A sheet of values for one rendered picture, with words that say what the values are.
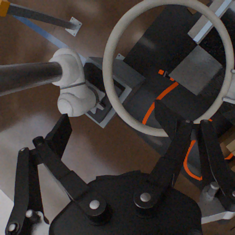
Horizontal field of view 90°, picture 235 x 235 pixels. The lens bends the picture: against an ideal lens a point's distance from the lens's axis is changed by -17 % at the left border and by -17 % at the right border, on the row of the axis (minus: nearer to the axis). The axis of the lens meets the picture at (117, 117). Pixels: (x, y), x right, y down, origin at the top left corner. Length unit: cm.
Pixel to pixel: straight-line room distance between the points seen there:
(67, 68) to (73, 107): 20
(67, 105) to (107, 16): 142
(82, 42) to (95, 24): 29
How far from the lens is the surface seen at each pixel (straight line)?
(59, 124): 18
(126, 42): 180
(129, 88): 96
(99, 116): 100
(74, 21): 215
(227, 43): 60
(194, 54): 92
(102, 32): 192
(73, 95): 77
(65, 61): 74
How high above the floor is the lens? 172
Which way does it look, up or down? 62 degrees down
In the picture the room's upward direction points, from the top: 139 degrees counter-clockwise
